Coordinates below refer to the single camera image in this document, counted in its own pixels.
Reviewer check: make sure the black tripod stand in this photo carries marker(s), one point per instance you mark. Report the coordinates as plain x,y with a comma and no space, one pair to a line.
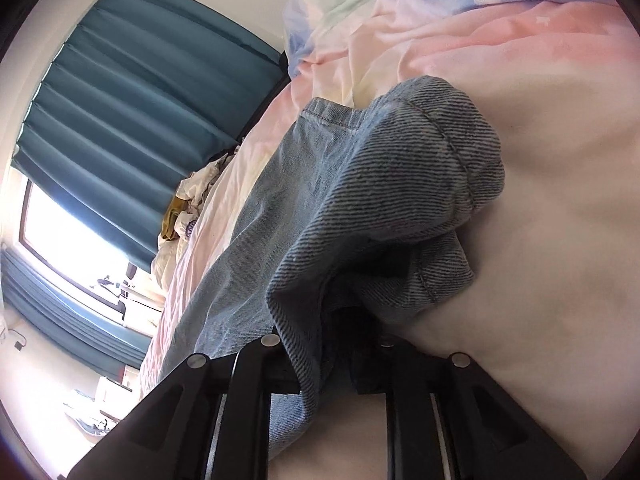
120,290

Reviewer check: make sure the white garment with purple print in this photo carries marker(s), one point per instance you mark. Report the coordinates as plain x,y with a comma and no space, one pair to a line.
189,227

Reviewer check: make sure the narrow teal curtain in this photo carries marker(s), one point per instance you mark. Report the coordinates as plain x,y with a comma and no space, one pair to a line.
60,320

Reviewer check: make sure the white grey crumpled clothes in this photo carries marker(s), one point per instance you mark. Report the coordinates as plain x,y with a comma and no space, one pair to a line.
205,180

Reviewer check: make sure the white boxy appliance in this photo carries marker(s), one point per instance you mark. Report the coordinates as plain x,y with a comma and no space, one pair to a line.
114,387

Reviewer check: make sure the pastel pink bed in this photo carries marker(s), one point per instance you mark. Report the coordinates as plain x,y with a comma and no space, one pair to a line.
550,210

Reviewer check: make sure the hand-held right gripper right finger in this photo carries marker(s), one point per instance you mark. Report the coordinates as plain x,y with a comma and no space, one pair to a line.
405,390

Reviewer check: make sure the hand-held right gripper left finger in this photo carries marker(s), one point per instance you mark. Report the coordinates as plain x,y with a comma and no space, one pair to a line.
255,385

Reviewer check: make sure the wide teal curtain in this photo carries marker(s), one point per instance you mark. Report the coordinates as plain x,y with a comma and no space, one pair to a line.
140,125

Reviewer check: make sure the bright window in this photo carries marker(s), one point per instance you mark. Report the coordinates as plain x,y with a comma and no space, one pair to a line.
70,245

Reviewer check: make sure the mustard yellow garment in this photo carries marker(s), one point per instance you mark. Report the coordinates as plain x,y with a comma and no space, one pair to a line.
172,220

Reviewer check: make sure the light blue denim pants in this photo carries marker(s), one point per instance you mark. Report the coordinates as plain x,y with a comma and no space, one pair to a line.
350,185

